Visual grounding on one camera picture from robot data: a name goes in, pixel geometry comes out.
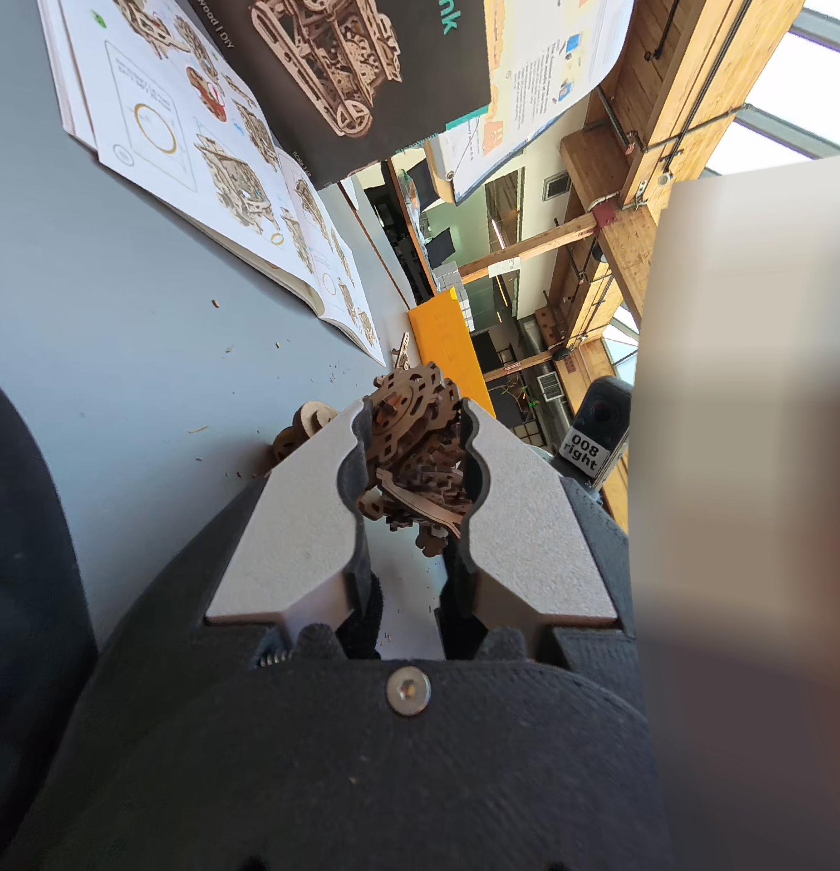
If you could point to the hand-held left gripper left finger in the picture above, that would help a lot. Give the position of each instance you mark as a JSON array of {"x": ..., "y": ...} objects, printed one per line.
[{"x": 290, "y": 531}]

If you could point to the grey desk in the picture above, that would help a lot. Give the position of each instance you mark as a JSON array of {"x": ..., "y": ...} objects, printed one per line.
[{"x": 120, "y": 340}]

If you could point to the open instruction booklet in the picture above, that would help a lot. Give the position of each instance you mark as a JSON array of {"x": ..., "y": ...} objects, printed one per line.
[{"x": 175, "y": 156}]

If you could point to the small wooden strip part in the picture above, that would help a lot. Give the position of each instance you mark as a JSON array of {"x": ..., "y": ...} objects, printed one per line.
[{"x": 401, "y": 350}]

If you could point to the pale wooden wheel part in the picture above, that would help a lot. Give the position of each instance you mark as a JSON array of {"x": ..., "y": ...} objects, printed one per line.
[{"x": 304, "y": 425}]

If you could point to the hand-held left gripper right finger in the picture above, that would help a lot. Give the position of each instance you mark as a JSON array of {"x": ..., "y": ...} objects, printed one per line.
[{"x": 535, "y": 537}]

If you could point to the printed poster board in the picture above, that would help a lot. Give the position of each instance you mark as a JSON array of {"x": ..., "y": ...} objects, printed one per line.
[{"x": 556, "y": 68}]

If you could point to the stack of white boxes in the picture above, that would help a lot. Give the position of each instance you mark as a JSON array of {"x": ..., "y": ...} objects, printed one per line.
[{"x": 452, "y": 292}]

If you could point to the brown wooden gear model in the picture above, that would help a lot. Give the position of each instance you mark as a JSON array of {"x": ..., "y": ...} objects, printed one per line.
[{"x": 406, "y": 415}]

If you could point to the yellow plastic bin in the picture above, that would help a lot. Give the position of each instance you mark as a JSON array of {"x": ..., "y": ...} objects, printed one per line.
[{"x": 450, "y": 347}]

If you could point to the black model kit box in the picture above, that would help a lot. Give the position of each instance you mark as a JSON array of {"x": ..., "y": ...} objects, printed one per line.
[{"x": 426, "y": 88}]

